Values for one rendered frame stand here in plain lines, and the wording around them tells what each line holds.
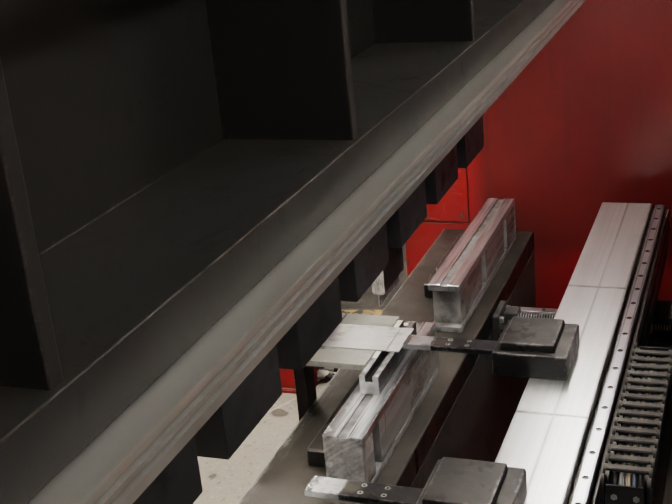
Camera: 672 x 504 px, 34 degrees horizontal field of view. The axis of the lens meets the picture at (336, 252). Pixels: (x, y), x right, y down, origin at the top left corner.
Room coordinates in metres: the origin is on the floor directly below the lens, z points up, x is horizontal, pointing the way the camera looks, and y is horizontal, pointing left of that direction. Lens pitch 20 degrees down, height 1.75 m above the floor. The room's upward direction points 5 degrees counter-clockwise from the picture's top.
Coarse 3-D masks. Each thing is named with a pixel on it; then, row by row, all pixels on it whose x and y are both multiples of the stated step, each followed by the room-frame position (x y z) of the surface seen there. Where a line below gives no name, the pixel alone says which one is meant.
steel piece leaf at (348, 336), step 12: (348, 324) 1.67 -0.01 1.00; (336, 336) 1.63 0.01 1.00; (348, 336) 1.62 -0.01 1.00; (360, 336) 1.62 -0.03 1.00; (372, 336) 1.62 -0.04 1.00; (384, 336) 1.61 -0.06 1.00; (348, 348) 1.58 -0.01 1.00; (360, 348) 1.58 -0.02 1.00; (372, 348) 1.57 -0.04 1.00; (384, 348) 1.57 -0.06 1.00
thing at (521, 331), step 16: (512, 320) 1.55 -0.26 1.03; (528, 320) 1.55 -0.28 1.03; (544, 320) 1.54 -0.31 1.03; (560, 320) 1.54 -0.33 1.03; (416, 336) 1.59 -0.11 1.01; (432, 336) 1.59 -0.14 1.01; (512, 336) 1.50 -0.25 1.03; (528, 336) 1.49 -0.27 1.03; (544, 336) 1.49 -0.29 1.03; (560, 336) 1.51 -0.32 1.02; (576, 336) 1.52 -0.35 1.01; (464, 352) 1.53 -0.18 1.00; (480, 352) 1.53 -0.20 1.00; (496, 352) 1.48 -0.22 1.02; (512, 352) 1.47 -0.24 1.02; (528, 352) 1.46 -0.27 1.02; (544, 352) 1.46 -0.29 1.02; (560, 352) 1.45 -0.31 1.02; (576, 352) 1.52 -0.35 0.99; (496, 368) 1.47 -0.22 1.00; (512, 368) 1.46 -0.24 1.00; (528, 368) 1.46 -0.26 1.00; (544, 368) 1.45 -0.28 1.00; (560, 368) 1.44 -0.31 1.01
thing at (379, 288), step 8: (392, 248) 1.60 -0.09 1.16; (400, 248) 1.63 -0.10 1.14; (392, 256) 1.59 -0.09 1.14; (400, 256) 1.63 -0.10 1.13; (392, 264) 1.59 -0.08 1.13; (400, 264) 1.63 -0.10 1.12; (384, 272) 1.55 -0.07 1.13; (392, 272) 1.59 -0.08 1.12; (400, 272) 1.62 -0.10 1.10; (376, 280) 1.55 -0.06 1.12; (384, 280) 1.55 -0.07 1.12; (392, 280) 1.58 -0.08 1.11; (376, 288) 1.55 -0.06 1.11; (384, 288) 1.55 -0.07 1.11; (392, 288) 1.61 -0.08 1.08; (384, 296) 1.57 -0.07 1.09
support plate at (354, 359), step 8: (344, 320) 1.69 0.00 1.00; (352, 320) 1.69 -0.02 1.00; (360, 320) 1.69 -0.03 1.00; (368, 320) 1.68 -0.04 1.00; (376, 320) 1.68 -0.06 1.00; (384, 320) 1.68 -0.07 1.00; (392, 320) 1.67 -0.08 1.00; (320, 352) 1.58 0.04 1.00; (328, 352) 1.58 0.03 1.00; (336, 352) 1.57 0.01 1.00; (344, 352) 1.57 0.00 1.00; (352, 352) 1.57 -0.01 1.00; (360, 352) 1.57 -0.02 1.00; (368, 352) 1.56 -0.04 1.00; (312, 360) 1.55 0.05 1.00; (320, 360) 1.55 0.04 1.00; (328, 360) 1.55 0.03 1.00; (336, 360) 1.55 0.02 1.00; (344, 360) 1.54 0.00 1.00; (352, 360) 1.54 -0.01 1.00; (360, 360) 1.54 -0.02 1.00; (368, 360) 1.54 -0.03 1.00; (344, 368) 1.53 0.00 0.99; (352, 368) 1.53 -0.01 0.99; (360, 368) 1.52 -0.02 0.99
